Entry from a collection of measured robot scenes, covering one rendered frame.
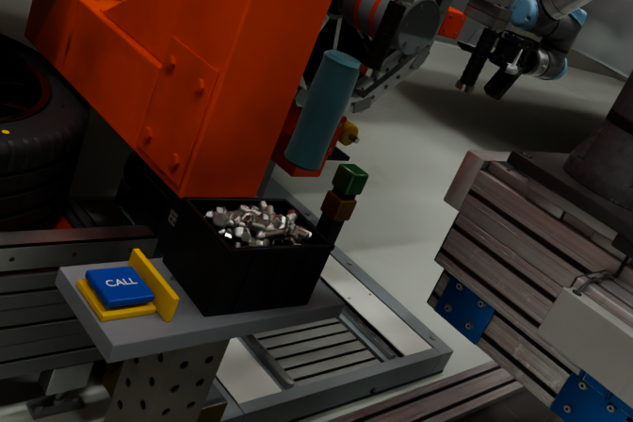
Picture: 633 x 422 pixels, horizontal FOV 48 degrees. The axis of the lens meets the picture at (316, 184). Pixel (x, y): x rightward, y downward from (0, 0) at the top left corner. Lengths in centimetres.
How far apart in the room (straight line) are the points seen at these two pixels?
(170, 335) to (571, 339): 50
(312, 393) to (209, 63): 81
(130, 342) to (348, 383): 83
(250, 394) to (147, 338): 61
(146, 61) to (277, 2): 28
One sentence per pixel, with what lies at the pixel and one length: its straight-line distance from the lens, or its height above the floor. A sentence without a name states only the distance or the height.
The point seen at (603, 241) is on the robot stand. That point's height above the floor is 77.
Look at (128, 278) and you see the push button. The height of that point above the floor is 48.
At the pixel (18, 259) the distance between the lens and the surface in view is 120.
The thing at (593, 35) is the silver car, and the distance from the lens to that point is 404.
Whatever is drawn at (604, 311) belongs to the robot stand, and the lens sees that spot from 90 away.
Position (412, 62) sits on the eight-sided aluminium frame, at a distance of 186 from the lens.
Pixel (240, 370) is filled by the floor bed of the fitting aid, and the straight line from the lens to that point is 159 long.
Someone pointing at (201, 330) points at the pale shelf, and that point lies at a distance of 101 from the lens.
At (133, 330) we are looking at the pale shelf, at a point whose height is 45.
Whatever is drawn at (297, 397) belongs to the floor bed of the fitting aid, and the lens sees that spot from 158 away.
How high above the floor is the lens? 103
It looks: 21 degrees down
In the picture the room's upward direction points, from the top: 23 degrees clockwise
